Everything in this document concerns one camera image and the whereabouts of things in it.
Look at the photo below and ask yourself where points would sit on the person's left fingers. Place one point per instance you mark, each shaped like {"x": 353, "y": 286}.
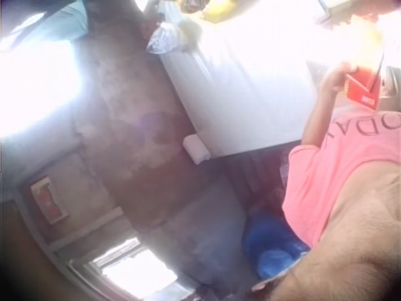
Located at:
{"x": 349, "y": 68}

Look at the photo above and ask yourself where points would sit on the red carton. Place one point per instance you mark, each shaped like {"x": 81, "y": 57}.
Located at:
{"x": 363, "y": 87}

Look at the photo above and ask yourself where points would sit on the red and white wall box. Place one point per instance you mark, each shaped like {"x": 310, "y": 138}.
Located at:
{"x": 49, "y": 200}

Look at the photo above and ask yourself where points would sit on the yellow object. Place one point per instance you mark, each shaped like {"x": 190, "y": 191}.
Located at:
{"x": 219, "y": 11}

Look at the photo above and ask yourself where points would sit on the light blue cloth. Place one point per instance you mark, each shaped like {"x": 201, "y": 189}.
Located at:
{"x": 67, "y": 22}

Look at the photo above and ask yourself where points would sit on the window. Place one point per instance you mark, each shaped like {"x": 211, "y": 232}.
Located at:
{"x": 131, "y": 266}

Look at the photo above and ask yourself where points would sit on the blue plastic bag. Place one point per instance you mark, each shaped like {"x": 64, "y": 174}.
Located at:
{"x": 272, "y": 244}

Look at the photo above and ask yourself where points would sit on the crumpled clear plastic bag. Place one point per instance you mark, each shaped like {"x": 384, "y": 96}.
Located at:
{"x": 170, "y": 37}

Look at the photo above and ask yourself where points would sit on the white roll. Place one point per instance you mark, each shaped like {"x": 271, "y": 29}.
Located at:
{"x": 196, "y": 149}

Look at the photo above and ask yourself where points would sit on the white covered table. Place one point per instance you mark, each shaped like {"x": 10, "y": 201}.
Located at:
{"x": 247, "y": 84}

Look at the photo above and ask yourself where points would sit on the person's left hand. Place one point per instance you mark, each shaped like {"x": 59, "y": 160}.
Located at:
{"x": 333, "y": 80}

